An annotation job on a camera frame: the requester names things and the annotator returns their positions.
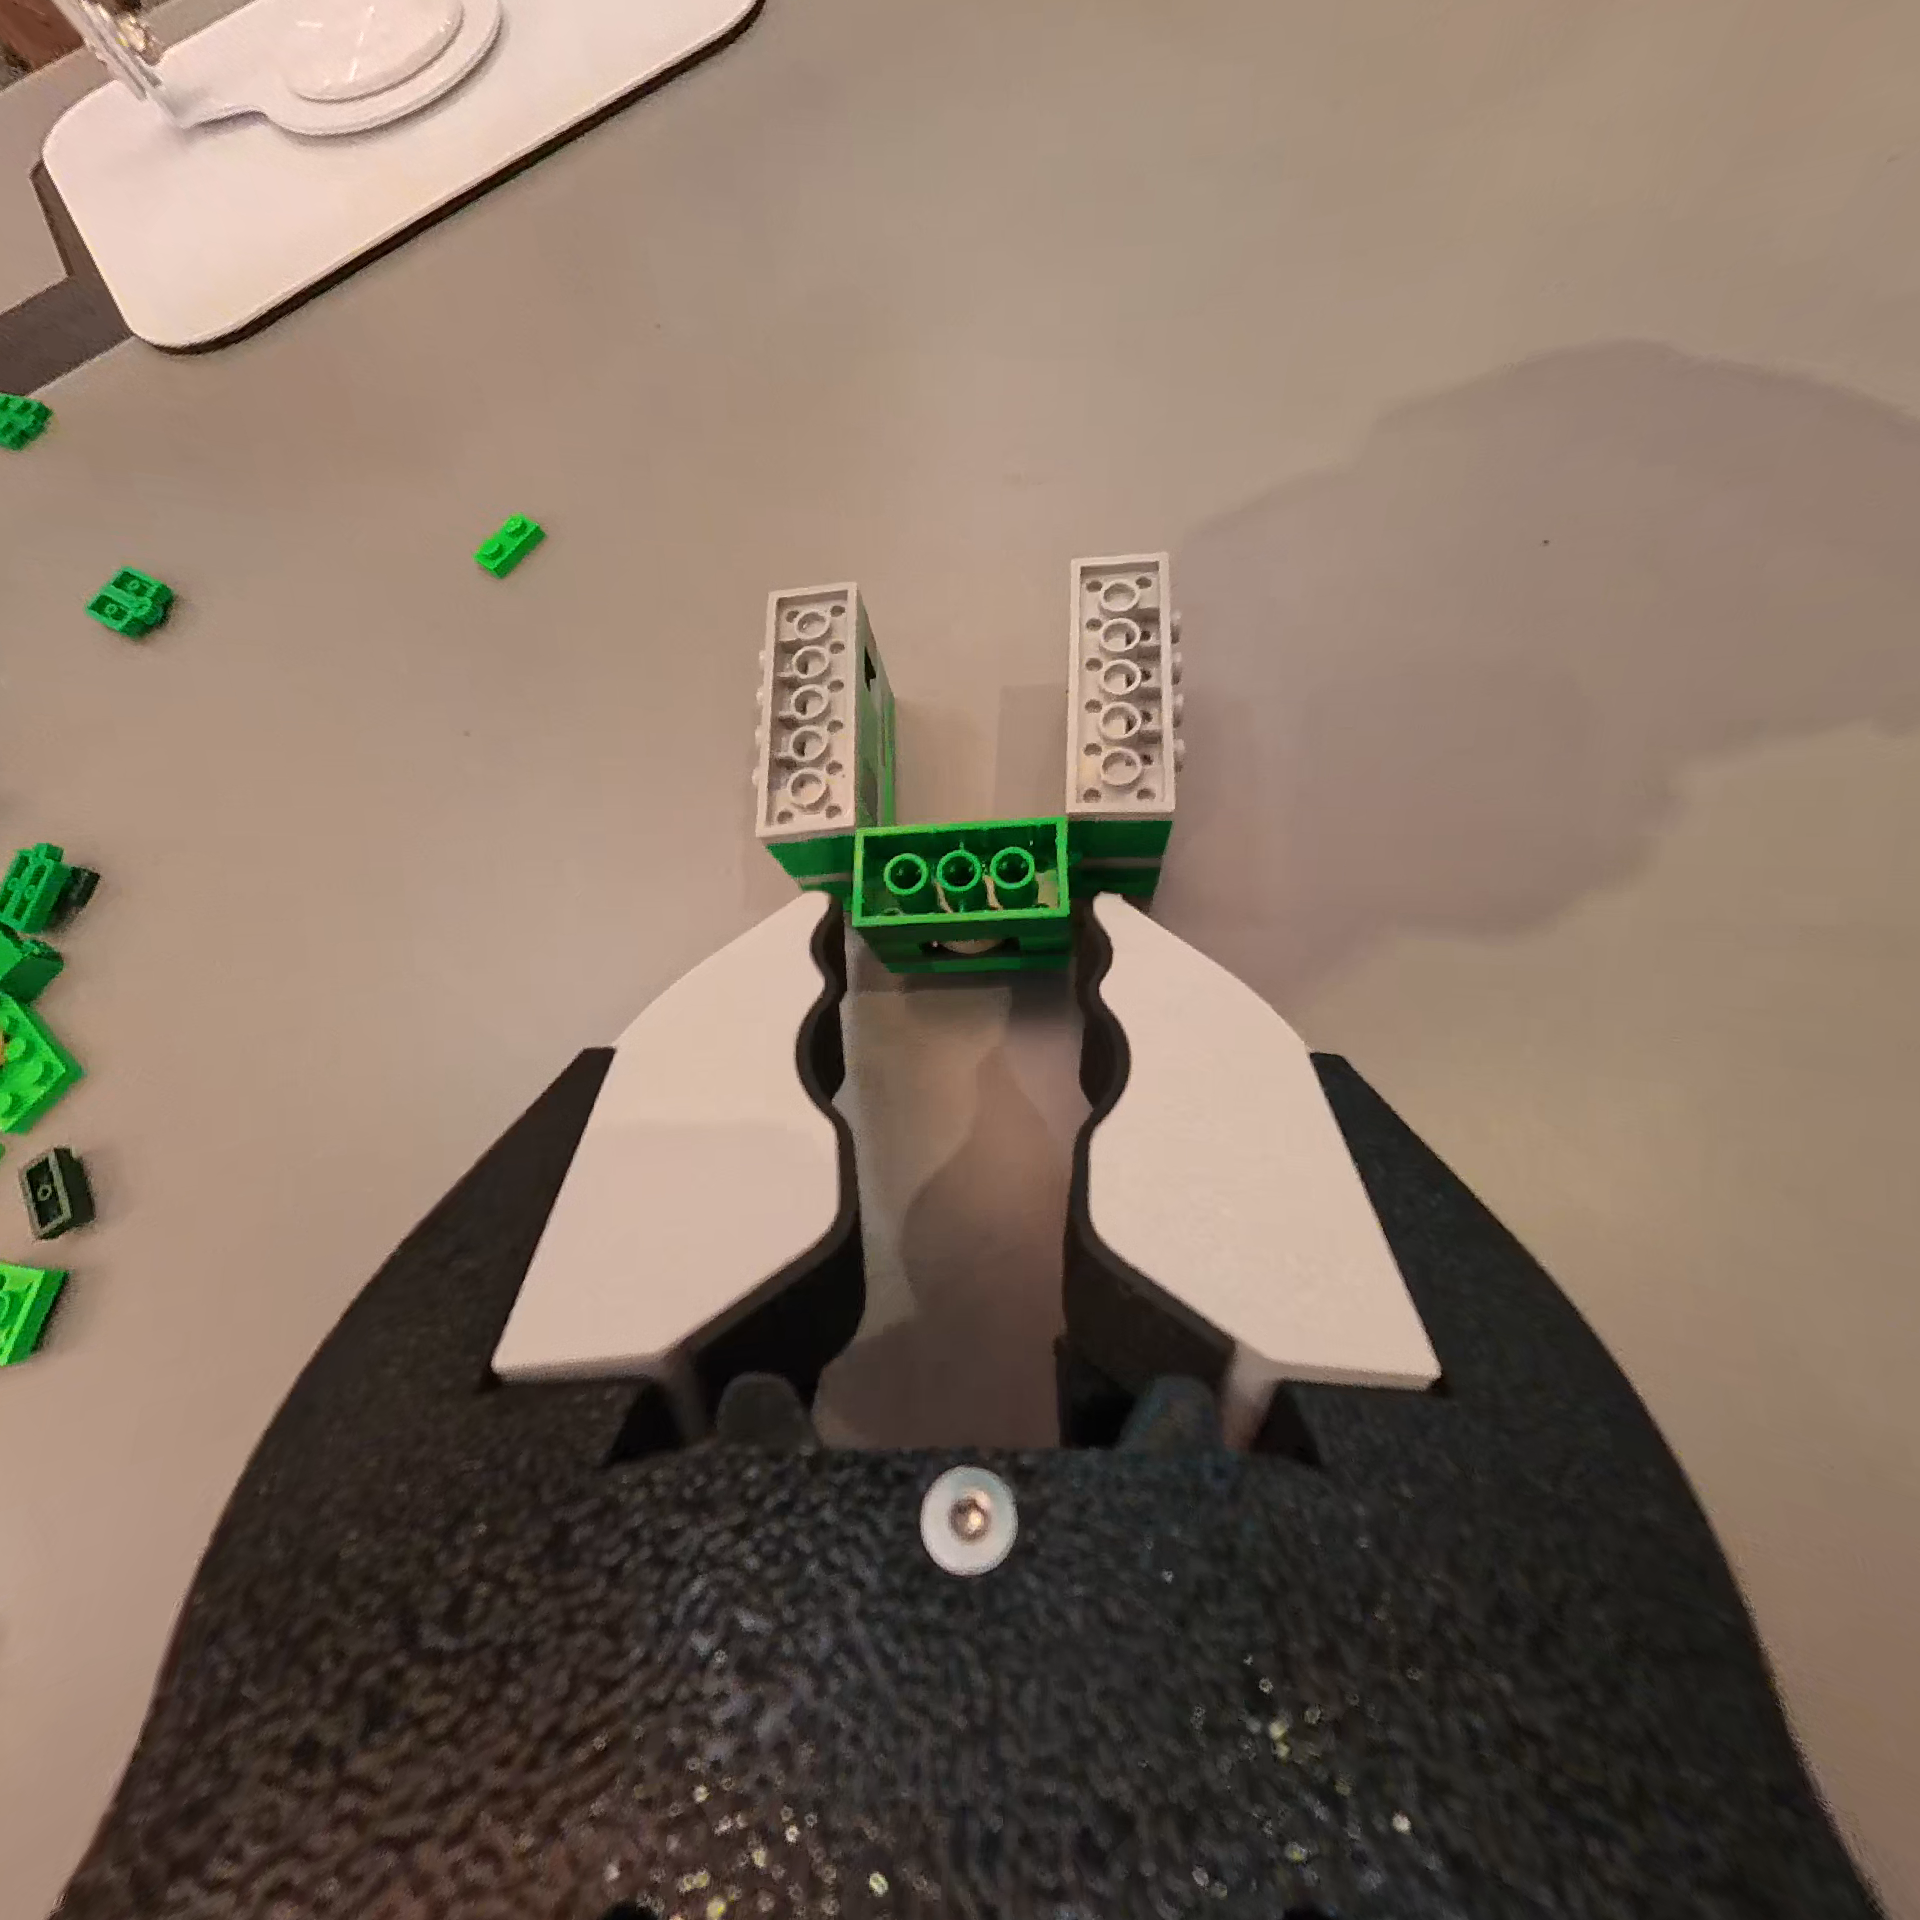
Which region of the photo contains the bright green flat plate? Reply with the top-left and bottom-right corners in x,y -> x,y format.
0,1265 -> 72,1370

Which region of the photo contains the dark green small brick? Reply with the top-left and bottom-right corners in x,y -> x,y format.
18,1148 -> 98,1241

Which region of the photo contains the green square plate brick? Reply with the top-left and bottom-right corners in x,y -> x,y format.
0,991 -> 86,1137

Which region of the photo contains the green clip brick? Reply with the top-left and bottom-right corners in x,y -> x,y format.
0,843 -> 103,934

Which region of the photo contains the green and grey brick assembly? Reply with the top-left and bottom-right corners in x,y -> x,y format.
750,551 -> 1191,979

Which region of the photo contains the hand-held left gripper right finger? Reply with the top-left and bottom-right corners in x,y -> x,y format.
1055,897 -> 1445,1445

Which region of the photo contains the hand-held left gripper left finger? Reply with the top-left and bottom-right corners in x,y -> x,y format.
489,897 -> 869,1434

